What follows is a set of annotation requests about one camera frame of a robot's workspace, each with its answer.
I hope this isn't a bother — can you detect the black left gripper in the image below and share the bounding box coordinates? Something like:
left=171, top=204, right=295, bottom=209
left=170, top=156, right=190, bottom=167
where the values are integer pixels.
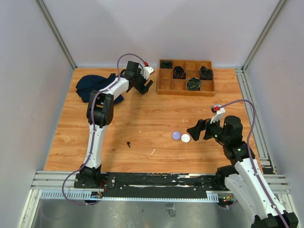
left=134, top=68, right=153, bottom=95

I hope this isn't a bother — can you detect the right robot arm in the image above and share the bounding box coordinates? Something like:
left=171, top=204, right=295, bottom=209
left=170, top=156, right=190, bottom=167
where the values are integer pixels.
left=187, top=115, right=299, bottom=228

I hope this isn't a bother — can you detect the aluminium frame rail left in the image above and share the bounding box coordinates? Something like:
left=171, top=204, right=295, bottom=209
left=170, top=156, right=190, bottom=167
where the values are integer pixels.
left=35, top=0, right=77, bottom=70

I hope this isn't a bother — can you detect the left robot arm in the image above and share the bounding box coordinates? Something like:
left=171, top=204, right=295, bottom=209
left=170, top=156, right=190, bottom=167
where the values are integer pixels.
left=78, top=66, right=155, bottom=188

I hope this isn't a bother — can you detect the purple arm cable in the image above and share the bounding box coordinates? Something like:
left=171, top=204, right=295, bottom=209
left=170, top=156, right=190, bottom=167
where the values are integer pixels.
left=218, top=99, right=290, bottom=228
left=61, top=53, right=149, bottom=206

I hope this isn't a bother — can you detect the aluminium frame rail right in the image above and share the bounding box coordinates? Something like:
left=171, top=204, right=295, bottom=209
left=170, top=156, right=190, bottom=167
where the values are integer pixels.
left=235, top=0, right=290, bottom=194

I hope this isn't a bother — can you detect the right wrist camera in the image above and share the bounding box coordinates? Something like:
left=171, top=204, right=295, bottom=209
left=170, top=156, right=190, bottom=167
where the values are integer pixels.
left=210, top=104, right=226, bottom=124

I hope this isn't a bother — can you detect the rolled dark tie right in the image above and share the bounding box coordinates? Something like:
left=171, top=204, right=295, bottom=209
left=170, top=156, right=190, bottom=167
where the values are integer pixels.
left=199, top=66, right=213, bottom=80

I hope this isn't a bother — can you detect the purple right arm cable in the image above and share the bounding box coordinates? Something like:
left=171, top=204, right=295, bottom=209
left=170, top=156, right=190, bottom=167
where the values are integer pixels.
left=218, top=99, right=290, bottom=228

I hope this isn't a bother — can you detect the rolled dark tie back-left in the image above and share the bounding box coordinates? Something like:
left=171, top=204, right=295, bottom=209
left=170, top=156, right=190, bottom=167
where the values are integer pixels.
left=160, top=60, right=173, bottom=69

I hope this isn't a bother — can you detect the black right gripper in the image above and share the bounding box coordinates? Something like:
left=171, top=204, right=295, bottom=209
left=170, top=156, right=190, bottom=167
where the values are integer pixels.
left=187, top=114, right=229, bottom=144

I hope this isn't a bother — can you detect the purple round charging case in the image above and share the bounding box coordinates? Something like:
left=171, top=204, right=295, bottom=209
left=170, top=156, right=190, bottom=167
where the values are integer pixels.
left=171, top=131, right=181, bottom=141

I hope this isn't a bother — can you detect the white round charging case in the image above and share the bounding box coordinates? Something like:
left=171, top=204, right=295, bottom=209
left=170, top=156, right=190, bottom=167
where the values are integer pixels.
left=180, top=134, right=191, bottom=143

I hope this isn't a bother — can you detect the dark blue cloth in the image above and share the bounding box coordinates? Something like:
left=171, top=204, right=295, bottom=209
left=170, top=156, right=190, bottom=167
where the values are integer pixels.
left=76, top=73, right=116, bottom=103

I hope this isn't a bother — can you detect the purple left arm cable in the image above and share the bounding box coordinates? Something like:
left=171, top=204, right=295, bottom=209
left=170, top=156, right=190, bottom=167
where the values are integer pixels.
left=61, top=53, right=149, bottom=206

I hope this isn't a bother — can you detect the rolled blue yellow tie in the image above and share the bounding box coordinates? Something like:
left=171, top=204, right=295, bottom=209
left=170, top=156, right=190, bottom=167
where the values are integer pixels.
left=186, top=77, right=201, bottom=91

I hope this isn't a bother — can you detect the aluminium frame rail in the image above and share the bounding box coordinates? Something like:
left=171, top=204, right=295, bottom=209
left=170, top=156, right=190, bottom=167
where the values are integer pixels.
left=235, top=0, right=290, bottom=194
left=35, top=0, right=77, bottom=70

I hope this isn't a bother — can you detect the wooden divided tray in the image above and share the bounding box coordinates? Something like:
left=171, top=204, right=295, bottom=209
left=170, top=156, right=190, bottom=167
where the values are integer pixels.
left=156, top=59, right=215, bottom=97

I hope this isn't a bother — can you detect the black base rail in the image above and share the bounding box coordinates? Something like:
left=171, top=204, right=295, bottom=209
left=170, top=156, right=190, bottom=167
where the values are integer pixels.
left=74, top=172, right=228, bottom=200

